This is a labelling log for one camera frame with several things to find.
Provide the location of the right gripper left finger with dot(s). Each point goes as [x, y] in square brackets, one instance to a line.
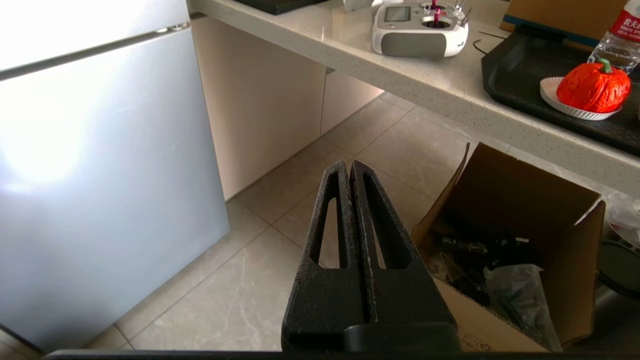
[327, 300]

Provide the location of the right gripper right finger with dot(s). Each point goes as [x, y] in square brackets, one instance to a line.
[407, 295]

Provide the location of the silver fridge door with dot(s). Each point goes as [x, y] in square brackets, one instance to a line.
[75, 30]

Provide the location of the clear plastic bag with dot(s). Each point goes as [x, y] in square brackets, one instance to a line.
[520, 295]

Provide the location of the brown cardboard box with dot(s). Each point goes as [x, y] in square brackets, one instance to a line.
[525, 200]

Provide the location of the beige cabinet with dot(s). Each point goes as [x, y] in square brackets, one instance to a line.
[270, 105]

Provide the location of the black round lid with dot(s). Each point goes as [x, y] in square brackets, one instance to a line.
[620, 267]

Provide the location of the speckled stone countertop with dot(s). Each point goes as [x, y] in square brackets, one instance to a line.
[400, 75]

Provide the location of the black plastic tray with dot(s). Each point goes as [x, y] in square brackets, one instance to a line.
[530, 85]

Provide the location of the white paper plate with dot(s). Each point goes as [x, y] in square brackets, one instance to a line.
[550, 92]

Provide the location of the white remote controller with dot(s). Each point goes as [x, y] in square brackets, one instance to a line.
[419, 30]

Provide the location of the red toy pepper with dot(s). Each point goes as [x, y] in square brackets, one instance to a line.
[593, 89]

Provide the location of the black flat object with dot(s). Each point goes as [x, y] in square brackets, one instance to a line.
[275, 5]

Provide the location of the brown cardboard carton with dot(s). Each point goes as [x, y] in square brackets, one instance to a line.
[560, 17]

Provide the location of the clear plastic water bottle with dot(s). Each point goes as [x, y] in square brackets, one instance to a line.
[620, 42]

